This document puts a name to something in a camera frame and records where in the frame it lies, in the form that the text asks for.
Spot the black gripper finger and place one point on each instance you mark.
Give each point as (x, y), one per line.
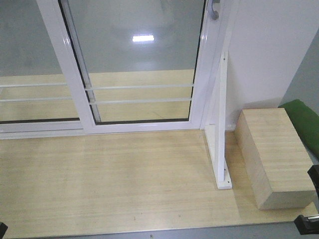
(3, 229)
(307, 225)
(313, 172)

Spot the silver curved door handle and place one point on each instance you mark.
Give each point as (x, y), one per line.
(213, 10)

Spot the white framed sliding glass door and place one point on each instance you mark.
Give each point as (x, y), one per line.
(56, 17)

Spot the light wooden block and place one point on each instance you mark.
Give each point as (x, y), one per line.
(275, 158)

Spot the white triangular support brace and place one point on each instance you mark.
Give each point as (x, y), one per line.
(215, 129)

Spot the light wooden platform base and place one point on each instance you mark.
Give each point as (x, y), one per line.
(75, 184)

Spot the green sandbag near frame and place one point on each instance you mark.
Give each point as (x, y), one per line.
(306, 124)

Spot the white fixed door frame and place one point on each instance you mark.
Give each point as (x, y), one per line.
(65, 128)

